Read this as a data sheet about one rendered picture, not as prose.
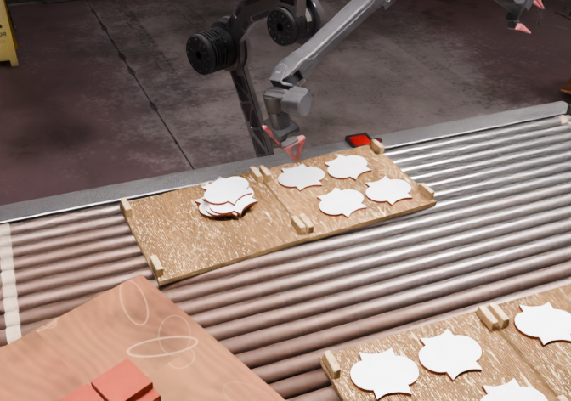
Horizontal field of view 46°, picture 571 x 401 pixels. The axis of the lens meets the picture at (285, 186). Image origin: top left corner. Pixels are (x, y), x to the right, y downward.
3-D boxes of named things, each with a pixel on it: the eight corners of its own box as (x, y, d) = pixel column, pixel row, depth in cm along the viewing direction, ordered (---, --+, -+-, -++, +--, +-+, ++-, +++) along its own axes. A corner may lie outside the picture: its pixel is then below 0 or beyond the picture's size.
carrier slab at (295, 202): (256, 175, 206) (256, 171, 205) (372, 147, 221) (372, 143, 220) (309, 242, 180) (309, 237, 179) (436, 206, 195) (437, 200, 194)
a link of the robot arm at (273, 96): (268, 81, 183) (257, 93, 180) (290, 85, 180) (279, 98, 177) (274, 103, 188) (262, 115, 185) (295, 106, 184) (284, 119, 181)
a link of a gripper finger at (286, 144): (290, 168, 188) (282, 142, 182) (278, 156, 193) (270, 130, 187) (311, 158, 190) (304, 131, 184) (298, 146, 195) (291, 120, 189)
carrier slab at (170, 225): (119, 208, 190) (119, 204, 189) (253, 175, 206) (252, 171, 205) (159, 286, 165) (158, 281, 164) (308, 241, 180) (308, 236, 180)
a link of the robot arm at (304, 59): (391, -13, 192) (380, -41, 184) (404, -5, 189) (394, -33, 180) (279, 90, 190) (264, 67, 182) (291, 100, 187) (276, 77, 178)
